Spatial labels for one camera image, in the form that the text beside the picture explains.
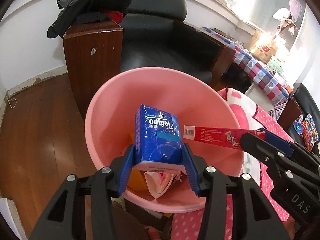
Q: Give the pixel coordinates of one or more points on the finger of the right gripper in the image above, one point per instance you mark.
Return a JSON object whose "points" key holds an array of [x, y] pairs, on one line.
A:
{"points": [[277, 161], [290, 149]]}

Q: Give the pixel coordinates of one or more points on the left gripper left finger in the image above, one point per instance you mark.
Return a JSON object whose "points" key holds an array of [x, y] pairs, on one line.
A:
{"points": [[64, 216]]}

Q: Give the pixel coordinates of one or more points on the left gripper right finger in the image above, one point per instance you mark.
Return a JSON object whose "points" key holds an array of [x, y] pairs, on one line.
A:
{"points": [[253, 215]]}

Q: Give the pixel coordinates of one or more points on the red cardboard box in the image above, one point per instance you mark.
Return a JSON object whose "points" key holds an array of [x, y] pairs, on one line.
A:
{"points": [[224, 137]]}

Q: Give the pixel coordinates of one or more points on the blue tissue pack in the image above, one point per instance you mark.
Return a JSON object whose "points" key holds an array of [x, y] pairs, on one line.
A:
{"points": [[158, 141]]}

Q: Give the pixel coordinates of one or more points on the pink white paper bag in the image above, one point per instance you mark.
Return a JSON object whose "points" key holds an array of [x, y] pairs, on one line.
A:
{"points": [[159, 182]]}

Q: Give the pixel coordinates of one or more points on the pink plastic trash bin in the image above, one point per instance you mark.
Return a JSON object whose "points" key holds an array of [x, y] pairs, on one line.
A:
{"points": [[110, 120]]}

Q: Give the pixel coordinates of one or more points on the right hand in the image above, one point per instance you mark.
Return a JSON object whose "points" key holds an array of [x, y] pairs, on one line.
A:
{"points": [[291, 226]]}

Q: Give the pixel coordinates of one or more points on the colourful comic cushion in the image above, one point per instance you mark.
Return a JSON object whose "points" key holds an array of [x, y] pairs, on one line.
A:
{"points": [[309, 132]]}

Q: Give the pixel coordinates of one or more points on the blue toy on armchair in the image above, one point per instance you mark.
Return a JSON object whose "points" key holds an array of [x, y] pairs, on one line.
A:
{"points": [[298, 127]]}

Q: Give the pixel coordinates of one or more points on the black leather armchair right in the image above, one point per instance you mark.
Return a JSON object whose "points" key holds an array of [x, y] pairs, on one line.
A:
{"points": [[297, 108]]}

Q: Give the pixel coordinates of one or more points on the black leather armchair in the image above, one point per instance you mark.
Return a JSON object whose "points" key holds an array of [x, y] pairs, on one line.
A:
{"points": [[152, 34], [297, 108]]}

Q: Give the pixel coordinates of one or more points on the pink polka dot blanket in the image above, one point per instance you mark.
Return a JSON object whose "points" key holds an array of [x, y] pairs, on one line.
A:
{"points": [[254, 120]]}

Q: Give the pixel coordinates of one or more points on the checkered tablecloth table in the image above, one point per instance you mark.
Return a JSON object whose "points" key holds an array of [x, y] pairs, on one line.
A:
{"points": [[265, 90]]}

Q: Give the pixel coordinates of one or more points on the green box on table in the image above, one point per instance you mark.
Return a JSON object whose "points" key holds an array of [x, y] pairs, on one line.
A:
{"points": [[275, 65]]}

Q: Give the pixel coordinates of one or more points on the brown paper shopping bag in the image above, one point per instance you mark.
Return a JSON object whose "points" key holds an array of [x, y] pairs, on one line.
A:
{"points": [[262, 46]]}

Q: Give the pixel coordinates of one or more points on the coat rack with clothes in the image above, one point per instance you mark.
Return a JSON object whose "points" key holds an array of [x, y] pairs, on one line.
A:
{"points": [[287, 18]]}

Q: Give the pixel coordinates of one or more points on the black leather armchair left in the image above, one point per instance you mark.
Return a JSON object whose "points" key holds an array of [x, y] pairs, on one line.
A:
{"points": [[152, 34]]}

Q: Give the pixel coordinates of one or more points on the dark clothes pile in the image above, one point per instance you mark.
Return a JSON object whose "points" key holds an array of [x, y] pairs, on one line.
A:
{"points": [[85, 11]]}

